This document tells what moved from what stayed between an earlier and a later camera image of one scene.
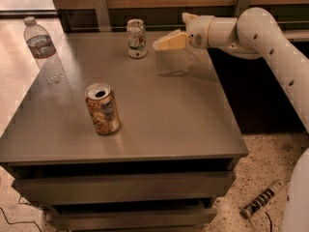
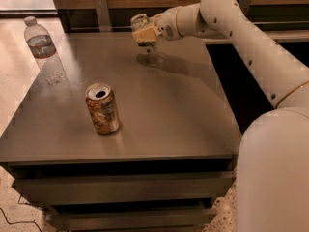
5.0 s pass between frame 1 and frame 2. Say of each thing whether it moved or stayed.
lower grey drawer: stayed
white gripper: moved
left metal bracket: stayed
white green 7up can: moved
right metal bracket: stayed
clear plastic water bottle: stayed
